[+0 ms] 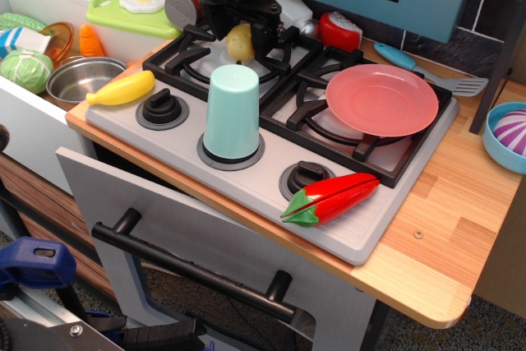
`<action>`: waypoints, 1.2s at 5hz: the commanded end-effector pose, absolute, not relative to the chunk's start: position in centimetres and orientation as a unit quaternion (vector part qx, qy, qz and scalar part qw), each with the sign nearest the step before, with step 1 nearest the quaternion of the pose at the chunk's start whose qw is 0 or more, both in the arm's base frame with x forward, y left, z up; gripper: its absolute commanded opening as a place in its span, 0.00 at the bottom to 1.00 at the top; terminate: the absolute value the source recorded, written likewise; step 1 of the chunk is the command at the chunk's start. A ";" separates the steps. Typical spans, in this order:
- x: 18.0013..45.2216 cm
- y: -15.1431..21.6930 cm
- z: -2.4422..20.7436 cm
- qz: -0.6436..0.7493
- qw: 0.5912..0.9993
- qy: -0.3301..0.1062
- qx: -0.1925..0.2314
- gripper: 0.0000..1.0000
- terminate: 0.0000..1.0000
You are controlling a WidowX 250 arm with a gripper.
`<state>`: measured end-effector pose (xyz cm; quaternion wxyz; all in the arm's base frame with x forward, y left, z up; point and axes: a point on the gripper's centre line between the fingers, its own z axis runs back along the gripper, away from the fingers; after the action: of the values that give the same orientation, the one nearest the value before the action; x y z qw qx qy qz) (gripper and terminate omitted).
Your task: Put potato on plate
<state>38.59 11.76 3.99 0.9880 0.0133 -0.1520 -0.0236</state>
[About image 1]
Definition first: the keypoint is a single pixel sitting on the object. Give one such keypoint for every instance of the yellow toy potato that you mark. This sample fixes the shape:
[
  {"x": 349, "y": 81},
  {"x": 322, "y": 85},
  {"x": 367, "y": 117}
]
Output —
[{"x": 238, "y": 43}]

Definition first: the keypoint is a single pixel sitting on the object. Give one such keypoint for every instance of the toy fried egg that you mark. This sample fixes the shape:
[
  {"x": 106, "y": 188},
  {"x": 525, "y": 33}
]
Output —
[{"x": 142, "y": 6}]

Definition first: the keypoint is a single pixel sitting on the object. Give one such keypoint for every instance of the black left stove knob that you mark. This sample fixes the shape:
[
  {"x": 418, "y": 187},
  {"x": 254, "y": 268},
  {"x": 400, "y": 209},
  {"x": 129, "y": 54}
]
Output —
[{"x": 162, "y": 111}]

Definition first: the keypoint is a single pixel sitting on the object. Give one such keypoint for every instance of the small steel pot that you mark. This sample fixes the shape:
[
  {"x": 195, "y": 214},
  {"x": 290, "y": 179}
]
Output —
[{"x": 78, "y": 76}]

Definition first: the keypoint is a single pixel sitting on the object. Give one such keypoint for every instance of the orange transparent bowl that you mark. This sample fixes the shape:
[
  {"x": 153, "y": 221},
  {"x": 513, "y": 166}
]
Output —
[{"x": 61, "y": 36}]

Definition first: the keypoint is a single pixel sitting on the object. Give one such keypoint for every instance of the green plastic cutting board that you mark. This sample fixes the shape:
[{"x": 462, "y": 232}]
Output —
[{"x": 108, "y": 13}]

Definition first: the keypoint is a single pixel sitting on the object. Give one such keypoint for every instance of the toy soup can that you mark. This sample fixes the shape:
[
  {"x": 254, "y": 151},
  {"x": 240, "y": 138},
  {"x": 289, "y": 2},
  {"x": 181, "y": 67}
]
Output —
[{"x": 181, "y": 13}]

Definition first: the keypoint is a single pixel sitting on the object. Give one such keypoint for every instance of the green toy cabbage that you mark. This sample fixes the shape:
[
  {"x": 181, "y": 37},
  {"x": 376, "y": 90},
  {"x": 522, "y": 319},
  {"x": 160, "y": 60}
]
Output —
[{"x": 28, "y": 69}]

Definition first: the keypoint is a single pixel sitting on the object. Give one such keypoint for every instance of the red toy cheese wedge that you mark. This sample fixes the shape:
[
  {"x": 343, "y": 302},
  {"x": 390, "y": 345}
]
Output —
[{"x": 339, "y": 32}]

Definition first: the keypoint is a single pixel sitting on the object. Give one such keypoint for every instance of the black right burner grate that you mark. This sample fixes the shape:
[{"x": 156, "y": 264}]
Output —
[{"x": 296, "y": 110}]

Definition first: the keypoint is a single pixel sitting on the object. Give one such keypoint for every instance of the grey toy stove top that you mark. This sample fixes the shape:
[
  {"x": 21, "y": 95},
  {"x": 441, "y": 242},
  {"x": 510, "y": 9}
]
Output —
[{"x": 255, "y": 185}]

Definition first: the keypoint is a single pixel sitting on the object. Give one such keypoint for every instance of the blue clamp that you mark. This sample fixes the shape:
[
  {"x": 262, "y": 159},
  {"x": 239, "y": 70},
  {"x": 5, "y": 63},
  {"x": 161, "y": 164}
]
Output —
[{"x": 37, "y": 264}]

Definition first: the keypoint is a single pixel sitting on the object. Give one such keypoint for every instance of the yellow toy banana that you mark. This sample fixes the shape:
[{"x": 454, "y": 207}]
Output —
[{"x": 123, "y": 91}]

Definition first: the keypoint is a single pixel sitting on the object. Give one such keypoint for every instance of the black burner grate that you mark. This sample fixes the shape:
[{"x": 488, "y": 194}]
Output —
[
  {"x": 187, "y": 62},
  {"x": 296, "y": 110}
]

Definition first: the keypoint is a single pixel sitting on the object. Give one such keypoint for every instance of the black left burner grate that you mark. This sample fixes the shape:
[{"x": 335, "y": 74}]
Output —
[{"x": 187, "y": 62}]

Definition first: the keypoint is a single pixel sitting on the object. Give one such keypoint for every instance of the blue plastic bowl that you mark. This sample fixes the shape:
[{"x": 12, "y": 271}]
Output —
[{"x": 503, "y": 156}]

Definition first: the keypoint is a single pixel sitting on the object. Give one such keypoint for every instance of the black oven door handle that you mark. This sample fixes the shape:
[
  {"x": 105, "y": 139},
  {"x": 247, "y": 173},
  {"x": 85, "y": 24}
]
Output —
[{"x": 271, "y": 302}]

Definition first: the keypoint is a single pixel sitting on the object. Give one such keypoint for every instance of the red toy chili pepper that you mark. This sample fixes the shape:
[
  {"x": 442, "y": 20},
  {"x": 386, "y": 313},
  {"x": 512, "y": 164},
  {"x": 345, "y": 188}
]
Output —
[{"x": 323, "y": 201}]

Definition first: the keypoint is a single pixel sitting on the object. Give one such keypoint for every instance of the black right stove knob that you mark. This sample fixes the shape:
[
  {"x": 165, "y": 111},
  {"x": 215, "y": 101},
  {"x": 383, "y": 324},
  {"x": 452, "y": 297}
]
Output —
[{"x": 299, "y": 175}]

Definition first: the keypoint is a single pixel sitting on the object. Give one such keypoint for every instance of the pink plastic plate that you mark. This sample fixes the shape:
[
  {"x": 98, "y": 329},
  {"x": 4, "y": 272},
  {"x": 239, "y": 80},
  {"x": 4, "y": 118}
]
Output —
[{"x": 381, "y": 100}]

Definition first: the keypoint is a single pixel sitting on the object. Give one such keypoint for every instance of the toy milk carton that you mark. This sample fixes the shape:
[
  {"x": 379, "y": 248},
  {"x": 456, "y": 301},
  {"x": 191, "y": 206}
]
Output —
[{"x": 22, "y": 38}]

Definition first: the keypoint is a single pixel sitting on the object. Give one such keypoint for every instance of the purple toy onion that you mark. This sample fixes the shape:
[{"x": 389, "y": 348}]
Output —
[{"x": 510, "y": 131}]

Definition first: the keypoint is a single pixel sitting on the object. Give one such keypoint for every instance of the blue handled grey spatula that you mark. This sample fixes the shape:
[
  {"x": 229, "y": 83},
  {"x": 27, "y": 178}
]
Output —
[{"x": 462, "y": 87}]

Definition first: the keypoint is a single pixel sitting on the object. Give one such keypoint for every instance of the grey oven door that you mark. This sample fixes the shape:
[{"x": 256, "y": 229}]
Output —
[{"x": 332, "y": 314}]

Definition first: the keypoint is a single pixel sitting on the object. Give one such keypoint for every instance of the orange toy carrot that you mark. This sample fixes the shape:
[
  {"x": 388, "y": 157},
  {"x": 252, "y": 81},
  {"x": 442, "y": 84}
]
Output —
[{"x": 89, "y": 44}]

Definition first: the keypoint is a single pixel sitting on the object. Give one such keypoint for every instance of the white toy bottle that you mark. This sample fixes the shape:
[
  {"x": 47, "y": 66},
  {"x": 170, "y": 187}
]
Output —
[{"x": 297, "y": 14}]

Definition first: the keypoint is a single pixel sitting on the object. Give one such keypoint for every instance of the black stove knob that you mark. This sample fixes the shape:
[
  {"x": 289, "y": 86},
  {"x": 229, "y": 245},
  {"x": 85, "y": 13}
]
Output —
[
  {"x": 162, "y": 111},
  {"x": 299, "y": 175}
]

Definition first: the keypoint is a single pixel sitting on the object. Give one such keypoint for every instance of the mint green plastic cup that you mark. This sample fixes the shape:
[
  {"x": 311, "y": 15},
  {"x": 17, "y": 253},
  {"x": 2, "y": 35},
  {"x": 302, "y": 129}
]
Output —
[{"x": 232, "y": 117}]

